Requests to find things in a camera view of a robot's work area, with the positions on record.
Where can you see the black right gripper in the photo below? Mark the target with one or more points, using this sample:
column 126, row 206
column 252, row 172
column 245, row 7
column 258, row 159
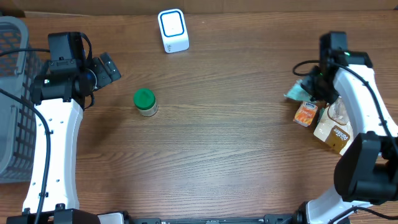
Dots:
column 308, row 84

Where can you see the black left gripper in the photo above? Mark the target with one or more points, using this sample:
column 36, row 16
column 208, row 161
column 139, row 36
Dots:
column 97, row 65

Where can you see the teal snack packet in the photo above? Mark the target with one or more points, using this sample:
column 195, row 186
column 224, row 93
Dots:
column 297, row 93

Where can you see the orange snack packet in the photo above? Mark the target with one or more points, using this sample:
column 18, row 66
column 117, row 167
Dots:
column 305, row 114

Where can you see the beige paper pouch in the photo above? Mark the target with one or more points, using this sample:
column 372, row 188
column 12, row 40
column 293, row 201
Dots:
column 334, row 128

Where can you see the green capped bottle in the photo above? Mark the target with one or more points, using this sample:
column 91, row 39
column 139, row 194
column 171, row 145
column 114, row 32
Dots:
column 145, row 101

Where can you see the teal Kleenex tissue pack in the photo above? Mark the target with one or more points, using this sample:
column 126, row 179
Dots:
column 320, row 114

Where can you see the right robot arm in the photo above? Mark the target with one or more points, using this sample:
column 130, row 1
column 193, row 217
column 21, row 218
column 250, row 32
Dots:
column 366, row 174

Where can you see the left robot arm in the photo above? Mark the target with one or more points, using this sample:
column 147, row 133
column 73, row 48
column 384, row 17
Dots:
column 58, row 95

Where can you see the white barcode scanner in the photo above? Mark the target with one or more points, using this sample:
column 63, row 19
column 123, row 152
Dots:
column 173, row 30

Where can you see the grey plastic mesh basket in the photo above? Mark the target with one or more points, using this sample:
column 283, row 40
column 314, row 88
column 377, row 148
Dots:
column 18, row 127

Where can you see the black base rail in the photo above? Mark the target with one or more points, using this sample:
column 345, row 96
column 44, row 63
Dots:
column 202, row 220

